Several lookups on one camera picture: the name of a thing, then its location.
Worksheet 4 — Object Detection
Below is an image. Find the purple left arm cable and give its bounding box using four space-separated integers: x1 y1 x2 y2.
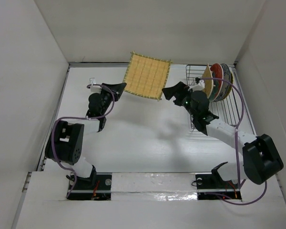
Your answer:
51 83 116 198

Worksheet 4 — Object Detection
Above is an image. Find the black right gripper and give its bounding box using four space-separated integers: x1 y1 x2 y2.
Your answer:
162 82 197 119

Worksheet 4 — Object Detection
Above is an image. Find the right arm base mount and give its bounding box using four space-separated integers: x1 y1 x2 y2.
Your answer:
191 174 242 200

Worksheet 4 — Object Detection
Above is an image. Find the black wire dish rack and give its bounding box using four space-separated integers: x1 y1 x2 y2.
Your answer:
186 64 241 126

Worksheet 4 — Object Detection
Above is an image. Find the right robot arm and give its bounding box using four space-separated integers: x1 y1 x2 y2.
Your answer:
162 82 284 185

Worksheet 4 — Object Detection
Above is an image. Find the red and teal floral plate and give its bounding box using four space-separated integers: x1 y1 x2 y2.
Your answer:
209 63 224 102

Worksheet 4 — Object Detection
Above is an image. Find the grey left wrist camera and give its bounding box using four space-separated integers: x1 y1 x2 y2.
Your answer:
86 78 102 93

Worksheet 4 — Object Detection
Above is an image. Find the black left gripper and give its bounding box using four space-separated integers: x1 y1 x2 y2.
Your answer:
99 83 126 116

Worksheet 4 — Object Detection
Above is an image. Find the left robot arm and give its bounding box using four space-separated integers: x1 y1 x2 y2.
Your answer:
45 83 127 189

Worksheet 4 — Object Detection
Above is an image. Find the blue and white floral plate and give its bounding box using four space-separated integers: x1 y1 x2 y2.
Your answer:
214 63 231 102

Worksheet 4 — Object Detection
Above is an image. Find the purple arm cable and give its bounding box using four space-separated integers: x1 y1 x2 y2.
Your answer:
195 77 268 206
51 83 116 198

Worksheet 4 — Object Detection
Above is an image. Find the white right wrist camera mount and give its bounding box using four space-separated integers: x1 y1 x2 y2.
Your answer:
190 77 205 91

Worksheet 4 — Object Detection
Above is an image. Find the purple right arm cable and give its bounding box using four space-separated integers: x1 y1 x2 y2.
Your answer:
195 77 268 206

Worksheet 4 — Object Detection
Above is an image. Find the square yellow bamboo plate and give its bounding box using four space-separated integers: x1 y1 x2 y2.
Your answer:
123 52 172 101

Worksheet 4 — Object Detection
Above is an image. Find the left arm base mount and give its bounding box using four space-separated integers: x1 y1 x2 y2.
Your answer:
67 173 112 201

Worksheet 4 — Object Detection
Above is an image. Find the round yellow woven plate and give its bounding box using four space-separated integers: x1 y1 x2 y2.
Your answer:
225 72 234 99

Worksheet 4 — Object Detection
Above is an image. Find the curved yellow bamboo plate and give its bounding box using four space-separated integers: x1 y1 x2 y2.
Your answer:
201 64 214 98

